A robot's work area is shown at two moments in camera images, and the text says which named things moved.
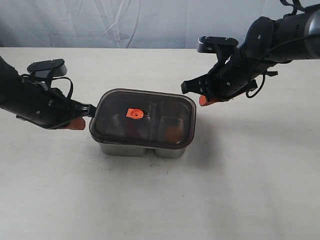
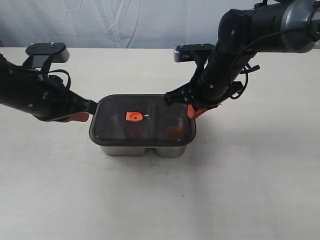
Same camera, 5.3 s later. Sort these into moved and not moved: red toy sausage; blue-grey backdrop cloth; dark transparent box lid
Moved: red toy sausage
Not moved: dark transparent box lid; blue-grey backdrop cloth
